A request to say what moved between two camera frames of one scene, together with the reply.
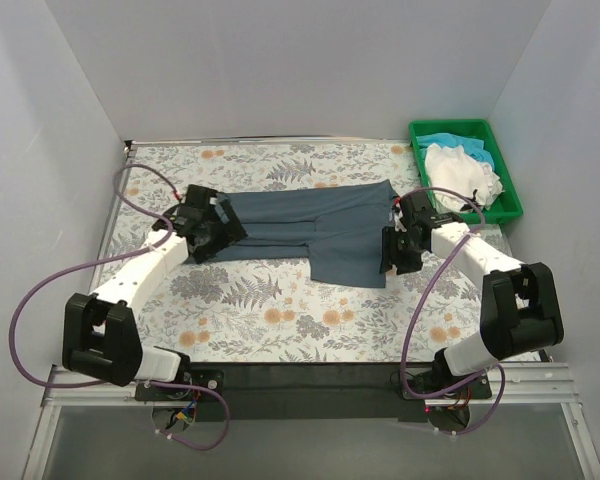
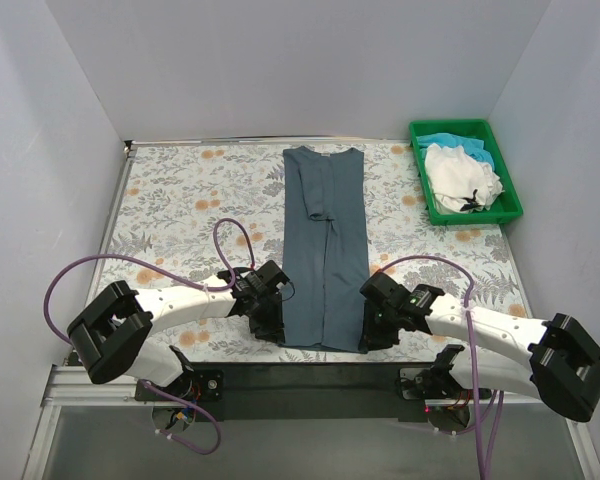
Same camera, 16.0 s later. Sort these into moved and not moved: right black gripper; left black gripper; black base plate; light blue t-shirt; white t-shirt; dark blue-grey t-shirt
Moved: dark blue-grey t-shirt; right black gripper; left black gripper
Not moved: white t-shirt; light blue t-shirt; black base plate
